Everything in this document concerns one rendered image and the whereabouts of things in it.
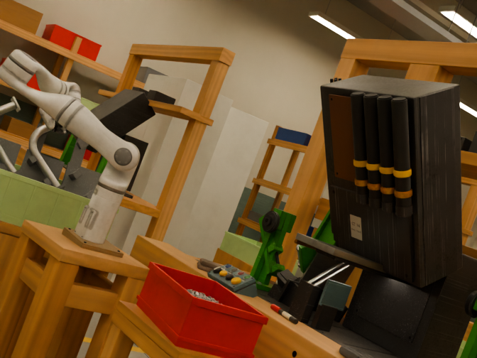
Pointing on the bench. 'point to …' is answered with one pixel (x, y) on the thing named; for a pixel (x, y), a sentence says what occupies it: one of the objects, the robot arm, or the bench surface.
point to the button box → (246, 286)
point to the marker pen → (284, 314)
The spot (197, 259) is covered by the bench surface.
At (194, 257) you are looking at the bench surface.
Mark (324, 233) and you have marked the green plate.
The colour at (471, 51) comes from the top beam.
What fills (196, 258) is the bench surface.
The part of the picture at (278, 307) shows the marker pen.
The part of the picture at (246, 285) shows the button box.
